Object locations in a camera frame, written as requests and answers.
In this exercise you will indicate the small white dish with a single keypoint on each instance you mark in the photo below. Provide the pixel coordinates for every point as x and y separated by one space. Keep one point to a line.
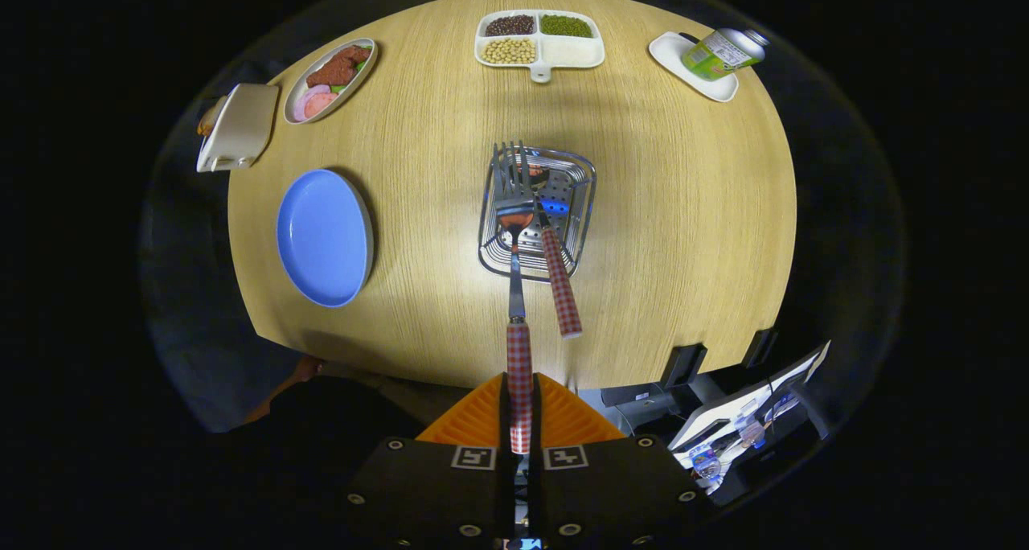
699 84

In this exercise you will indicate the green label bottle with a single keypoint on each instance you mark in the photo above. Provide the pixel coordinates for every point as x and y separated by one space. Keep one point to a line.
719 53

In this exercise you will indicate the white toaster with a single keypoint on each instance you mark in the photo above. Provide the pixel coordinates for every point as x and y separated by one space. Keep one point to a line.
241 128

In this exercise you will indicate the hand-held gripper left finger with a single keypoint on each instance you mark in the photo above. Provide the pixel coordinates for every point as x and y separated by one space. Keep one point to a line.
450 494

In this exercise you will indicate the blue plate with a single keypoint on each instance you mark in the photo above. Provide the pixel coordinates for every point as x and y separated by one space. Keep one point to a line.
321 240

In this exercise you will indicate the clear water bottle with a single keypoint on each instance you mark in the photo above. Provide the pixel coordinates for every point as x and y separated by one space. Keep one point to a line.
706 463

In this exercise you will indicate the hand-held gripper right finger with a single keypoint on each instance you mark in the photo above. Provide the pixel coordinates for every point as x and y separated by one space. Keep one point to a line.
595 494

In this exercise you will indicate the tilted computer monitor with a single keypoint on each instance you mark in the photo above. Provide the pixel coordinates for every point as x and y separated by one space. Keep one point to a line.
739 405

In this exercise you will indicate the brown toast slice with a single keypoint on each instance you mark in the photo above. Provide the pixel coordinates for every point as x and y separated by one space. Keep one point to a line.
211 117

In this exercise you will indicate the oval plate of meat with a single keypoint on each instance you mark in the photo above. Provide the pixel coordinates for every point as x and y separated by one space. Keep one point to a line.
334 71

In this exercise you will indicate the white divided tray of beans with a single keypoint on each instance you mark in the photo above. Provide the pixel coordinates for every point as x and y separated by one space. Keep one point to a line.
572 51

